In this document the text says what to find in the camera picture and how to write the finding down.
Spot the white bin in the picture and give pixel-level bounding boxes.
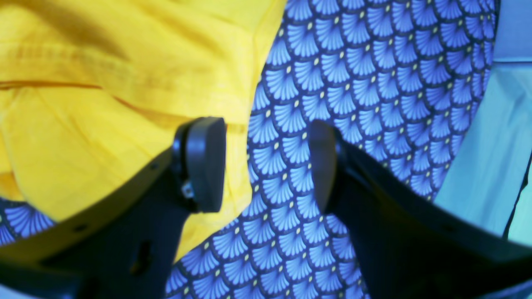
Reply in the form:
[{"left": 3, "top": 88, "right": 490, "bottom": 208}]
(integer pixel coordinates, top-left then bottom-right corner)
[{"left": 435, "top": 0, "right": 532, "bottom": 246}]

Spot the blue fan-patterned table cloth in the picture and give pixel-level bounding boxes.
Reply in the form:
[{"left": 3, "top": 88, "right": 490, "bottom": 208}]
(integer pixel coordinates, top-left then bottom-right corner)
[{"left": 1, "top": 0, "right": 499, "bottom": 299}]

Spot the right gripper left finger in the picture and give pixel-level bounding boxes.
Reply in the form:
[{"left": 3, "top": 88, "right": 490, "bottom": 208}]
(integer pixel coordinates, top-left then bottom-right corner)
[{"left": 1, "top": 117, "right": 227, "bottom": 299}]

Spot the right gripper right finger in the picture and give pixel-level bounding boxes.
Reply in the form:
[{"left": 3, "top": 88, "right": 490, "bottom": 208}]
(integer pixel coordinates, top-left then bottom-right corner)
[{"left": 308, "top": 120, "right": 532, "bottom": 299}]

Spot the yellow T-shirt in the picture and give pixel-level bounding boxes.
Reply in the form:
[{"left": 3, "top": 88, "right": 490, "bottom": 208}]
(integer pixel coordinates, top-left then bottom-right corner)
[{"left": 1, "top": 0, "right": 287, "bottom": 259}]

